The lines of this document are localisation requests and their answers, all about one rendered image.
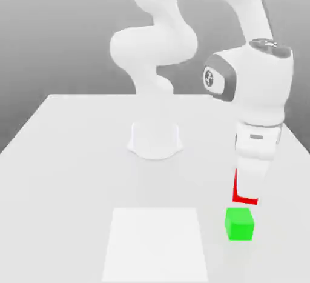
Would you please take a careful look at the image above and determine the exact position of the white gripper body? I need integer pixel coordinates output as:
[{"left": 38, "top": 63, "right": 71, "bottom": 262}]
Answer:
[{"left": 234, "top": 122, "right": 283, "bottom": 162}]

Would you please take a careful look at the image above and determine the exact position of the small green cube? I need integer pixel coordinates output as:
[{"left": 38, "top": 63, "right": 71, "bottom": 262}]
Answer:
[{"left": 225, "top": 207, "right": 256, "bottom": 242}]

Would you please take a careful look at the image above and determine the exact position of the small red cube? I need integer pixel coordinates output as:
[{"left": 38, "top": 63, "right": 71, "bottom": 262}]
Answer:
[{"left": 231, "top": 168, "right": 259, "bottom": 206}]

